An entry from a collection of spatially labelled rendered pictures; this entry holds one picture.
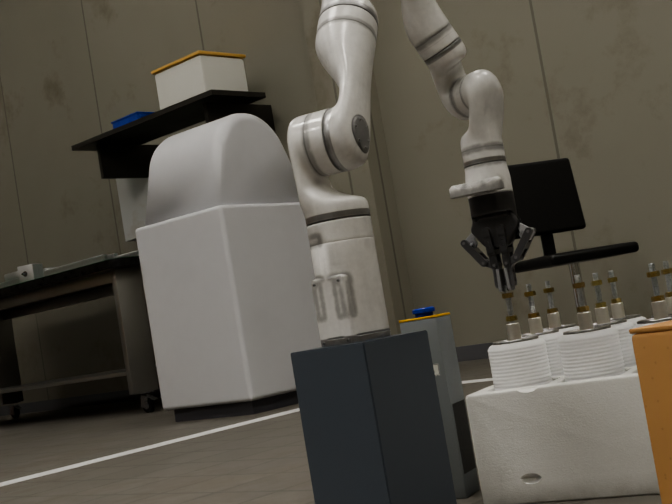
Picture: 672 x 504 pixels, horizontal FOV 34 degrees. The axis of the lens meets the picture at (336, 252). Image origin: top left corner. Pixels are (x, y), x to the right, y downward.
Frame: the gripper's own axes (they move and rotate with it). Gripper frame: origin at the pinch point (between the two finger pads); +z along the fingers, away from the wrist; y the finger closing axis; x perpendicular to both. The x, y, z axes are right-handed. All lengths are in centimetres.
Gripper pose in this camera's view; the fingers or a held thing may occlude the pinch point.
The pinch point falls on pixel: (505, 279)
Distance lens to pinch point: 181.1
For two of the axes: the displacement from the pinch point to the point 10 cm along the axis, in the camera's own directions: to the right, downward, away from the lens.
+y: -8.7, 1.7, 4.7
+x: -4.7, 0.2, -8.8
